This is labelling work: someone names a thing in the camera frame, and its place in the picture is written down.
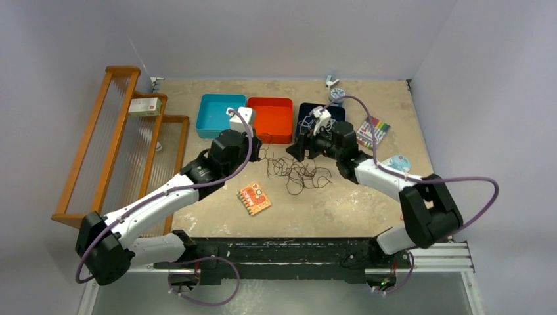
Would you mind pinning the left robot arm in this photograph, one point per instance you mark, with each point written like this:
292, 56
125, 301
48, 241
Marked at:
109, 245

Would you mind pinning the colour marker pack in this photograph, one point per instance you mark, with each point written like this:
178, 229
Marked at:
371, 133

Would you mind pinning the aluminium frame rail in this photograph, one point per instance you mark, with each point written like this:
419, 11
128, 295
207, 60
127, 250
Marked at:
444, 257

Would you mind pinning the orange plastic bin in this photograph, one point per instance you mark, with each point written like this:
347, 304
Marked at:
274, 119

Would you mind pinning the blue packaged tool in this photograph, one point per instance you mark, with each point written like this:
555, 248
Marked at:
399, 163

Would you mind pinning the teal plastic bin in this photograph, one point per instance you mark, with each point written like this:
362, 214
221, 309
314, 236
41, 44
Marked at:
212, 116

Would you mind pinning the white red small box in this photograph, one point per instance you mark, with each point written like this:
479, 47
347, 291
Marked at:
143, 107

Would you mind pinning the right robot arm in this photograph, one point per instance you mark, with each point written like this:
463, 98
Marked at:
429, 211

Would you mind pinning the small grey clip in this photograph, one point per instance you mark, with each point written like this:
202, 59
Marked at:
331, 82

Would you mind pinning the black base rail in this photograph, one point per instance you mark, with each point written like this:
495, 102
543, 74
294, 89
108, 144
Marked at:
277, 250

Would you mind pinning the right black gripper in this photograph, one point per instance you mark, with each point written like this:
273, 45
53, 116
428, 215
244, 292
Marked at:
297, 150

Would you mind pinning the dark blue plastic bin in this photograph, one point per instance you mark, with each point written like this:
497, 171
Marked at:
305, 121

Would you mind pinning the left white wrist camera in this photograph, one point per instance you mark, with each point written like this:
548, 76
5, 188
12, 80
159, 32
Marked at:
241, 119

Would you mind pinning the blue white tape roll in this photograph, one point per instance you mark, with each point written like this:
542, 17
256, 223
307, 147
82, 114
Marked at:
335, 94

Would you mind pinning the wooden rack shelf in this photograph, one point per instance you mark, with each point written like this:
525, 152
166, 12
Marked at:
121, 158

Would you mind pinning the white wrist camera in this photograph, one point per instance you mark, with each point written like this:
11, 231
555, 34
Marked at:
241, 119
321, 116

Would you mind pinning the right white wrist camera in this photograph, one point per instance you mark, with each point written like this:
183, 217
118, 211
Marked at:
321, 116

